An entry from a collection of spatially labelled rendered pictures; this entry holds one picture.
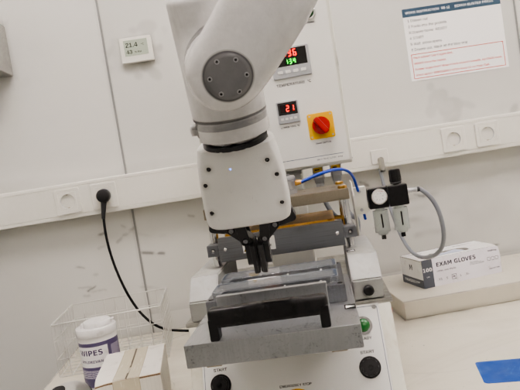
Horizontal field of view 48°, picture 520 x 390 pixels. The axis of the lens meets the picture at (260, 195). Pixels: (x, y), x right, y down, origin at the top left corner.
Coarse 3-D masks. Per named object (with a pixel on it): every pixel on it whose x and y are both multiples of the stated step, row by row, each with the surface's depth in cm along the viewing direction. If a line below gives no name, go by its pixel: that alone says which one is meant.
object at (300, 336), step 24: (288, 288) 77; (312, 288) 77; (336, 312) 76; (192, 336) 76; (240, 336) 72; (264, 336) 71; (288, 336) 70; (312, 336) 70; (336, 336) 70; (360, 336) 70; (192, 360) 72; (216, 360) 71; (240, 360) 71
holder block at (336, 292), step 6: (342, 276) 85; (336, 282) 82; (342, 282) 81; (330, 288) 81; (336, 288) 81; (342, 288) 81; (330, 294) 81; (336, 294) 81; (342, 294) 81; (210, 300) 83; (330, 300) 81; (336, 300) 81; (342, 300) 81; (210, 306) 83
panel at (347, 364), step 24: (360, 312) 94; (264, 360) 94; (288, 360) 93; (312, 360) 93; (336, 360) 92; (360, 360) 92; (384, 360) 91; (240, 384) 93; (264, 384) 93; (288, 384) 92; (312, 384) 91; (336, 384) 91; (360, 384) 90; (384, 384) 90
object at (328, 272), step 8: (312, 272) 87; (320, 272) 86; (328, 272) 85; (336, 272) 84; (256, 280) 88; (264, 280) 87; (272, 280) 86; (280, 280) 85; (288, 280) 84; (296, 280) 83; (216, 288) 87; (224, 288) 86; (232, 288) 85; (240, 288) 84
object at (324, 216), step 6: (324, 210) 122; (330, 210) 120; (300, 216) 119; (306, 216) 117; (312, 216) 115; (318, 216) 113; (324, 216) 111; (330, 216) 109; (336, 216) 117; (294, 222) 109; (300, 222) 107; (306, 222) 106; (312, 222) 106; (318, 222) 106; (252, 228) 110; (258, 228) 108; (228, 234) 108
